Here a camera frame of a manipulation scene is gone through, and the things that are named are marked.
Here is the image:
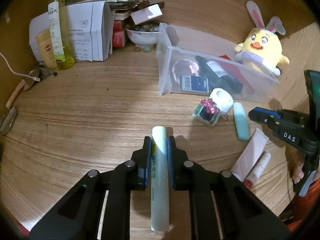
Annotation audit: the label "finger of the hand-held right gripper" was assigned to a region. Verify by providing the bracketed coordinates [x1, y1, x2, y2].
[248, 113, 278, 131]
[252, 107, 283, 117]

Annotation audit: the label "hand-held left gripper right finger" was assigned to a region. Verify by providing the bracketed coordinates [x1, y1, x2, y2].
[166, 135, 292, 240]

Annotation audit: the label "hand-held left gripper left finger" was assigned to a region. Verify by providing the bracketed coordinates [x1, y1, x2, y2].
[29, 135, 153, 240]

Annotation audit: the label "white and green tube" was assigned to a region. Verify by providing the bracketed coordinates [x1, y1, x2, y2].
[150, 126, 170, 232]

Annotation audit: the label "mint green tube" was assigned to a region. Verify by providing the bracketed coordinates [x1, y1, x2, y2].
[232, 102, 250, 141]

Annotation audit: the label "pale pink tube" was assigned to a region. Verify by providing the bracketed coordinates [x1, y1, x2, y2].
[230, 127, 270, 182]

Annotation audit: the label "white tape roll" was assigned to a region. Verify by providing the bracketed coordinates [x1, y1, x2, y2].
[209, 87, 234, 113]

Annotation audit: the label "dark purple bottle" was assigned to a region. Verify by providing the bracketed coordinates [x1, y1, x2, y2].
[224, 76, 244, 93]

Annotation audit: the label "white tube with red cap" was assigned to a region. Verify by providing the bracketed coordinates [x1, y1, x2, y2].
[244, 152, 272, 188]

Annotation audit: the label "dark green bottle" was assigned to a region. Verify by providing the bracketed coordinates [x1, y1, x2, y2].
[195, 55, 229, 80]

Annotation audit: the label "dark blue card box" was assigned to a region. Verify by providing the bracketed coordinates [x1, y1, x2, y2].
[180, 74, 210, 96]

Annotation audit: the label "pink hair band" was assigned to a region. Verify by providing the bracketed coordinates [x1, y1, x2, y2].
[172, 59, 200, 82]

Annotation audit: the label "clear plastic storage bin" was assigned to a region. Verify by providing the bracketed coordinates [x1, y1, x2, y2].
[156, 22, 280, 103]

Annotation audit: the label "person's right hand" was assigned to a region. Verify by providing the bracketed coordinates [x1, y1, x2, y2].
[291, 152, 304, 184]

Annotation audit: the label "yellow chick plush toy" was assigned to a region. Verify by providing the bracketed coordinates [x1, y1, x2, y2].
[234, 1, 290, 77]

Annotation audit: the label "white ceramic bowl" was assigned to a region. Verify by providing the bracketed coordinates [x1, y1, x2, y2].
[125, 24, 162, 48]

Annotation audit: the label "glass marbles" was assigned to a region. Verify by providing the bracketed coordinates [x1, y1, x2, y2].
[129, 24, 160, 53]

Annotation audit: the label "yellow-green spray bottle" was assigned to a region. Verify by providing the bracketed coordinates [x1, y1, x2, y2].
[47, 0, 75, 71]

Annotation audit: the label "dark metal clips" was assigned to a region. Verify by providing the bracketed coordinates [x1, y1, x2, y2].
[27, 64, 58, 92]

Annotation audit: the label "folded white paper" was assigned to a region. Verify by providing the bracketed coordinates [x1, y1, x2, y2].
[29, 1, 114, 62]

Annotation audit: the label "wooden stick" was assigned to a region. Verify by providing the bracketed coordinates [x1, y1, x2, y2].
[5, 79, 27, 108]

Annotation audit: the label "white and pink box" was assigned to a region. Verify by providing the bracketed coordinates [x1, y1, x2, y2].
[130, 2, 165, 25]

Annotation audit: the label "yellow cream tube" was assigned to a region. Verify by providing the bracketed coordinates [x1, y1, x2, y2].
[35, 28, 59, 69]

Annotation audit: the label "stack of books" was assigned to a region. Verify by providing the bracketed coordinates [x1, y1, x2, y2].
[91, 0, 150, 20]

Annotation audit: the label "white cable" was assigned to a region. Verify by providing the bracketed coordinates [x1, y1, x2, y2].
[0, 52, 41, 82]

